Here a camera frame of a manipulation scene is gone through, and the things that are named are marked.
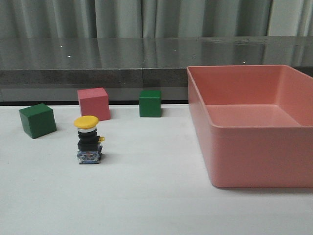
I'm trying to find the yellow push button switch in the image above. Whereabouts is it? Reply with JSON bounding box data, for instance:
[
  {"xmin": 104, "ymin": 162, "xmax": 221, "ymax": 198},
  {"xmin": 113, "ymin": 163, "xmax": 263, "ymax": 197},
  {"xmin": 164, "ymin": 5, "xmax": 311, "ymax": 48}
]
[{"xmin": 74, "ymin": 115, "xmax": 105, "ymax": 165}]

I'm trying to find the right green cube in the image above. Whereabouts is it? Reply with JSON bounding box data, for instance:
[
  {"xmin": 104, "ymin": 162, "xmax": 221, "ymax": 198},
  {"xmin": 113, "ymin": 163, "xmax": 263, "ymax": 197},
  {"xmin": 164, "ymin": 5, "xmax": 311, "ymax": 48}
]
[{"xmin": 139, "ymin": 90, "xmax": 161, "ymax": 118}]

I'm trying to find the green cube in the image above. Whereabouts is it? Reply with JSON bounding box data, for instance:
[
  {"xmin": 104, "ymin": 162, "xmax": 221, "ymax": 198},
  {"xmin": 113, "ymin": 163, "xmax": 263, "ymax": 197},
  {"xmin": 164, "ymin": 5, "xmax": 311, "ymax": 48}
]
[
  {"xmin": 19, "ymin": 103, "xmax": 57, "ymax": 139},
  {"xmin": 139, "ymin": 90, "xmax": 161, "ymax": 118}
]

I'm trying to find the pink cube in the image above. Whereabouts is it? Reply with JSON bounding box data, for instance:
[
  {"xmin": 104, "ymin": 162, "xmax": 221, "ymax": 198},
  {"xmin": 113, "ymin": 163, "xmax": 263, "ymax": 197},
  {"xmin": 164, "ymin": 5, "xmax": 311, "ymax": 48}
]
[{"xmin": 77, "ymin": 87, "xmax": 111, "ymax": 121}]

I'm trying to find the pink plastic bin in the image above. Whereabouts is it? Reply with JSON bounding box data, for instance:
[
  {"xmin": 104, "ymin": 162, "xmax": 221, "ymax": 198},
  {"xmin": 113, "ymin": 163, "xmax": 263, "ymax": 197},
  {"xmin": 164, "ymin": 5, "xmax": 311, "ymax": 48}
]
[{"xmin": 187, "ymin": 65, "xmax": 313, "ymax": 188}]

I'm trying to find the left green cube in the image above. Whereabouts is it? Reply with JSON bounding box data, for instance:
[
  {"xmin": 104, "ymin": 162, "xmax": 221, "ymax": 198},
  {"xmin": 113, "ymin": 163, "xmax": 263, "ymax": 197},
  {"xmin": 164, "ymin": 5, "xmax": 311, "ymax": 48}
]
[{"xmin": 19, "ymin": 103, "xmax": 57, "ymax": 139}]

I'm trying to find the dark glossy back table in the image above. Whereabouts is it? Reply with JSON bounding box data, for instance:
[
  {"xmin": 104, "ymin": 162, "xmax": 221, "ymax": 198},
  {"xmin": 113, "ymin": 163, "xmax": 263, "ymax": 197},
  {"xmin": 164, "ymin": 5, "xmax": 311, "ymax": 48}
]
[{"xmin": 0, "ymin": 36, "xmax": 313, "ymax": 105}]

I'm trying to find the grey curtain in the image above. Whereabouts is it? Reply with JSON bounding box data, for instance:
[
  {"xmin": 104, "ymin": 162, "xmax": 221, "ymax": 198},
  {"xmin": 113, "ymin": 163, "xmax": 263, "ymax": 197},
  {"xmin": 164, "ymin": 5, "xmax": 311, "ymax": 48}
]
[{"xmin": 0, "ymin": 0, "xmax": 313, "ymax": 39}]

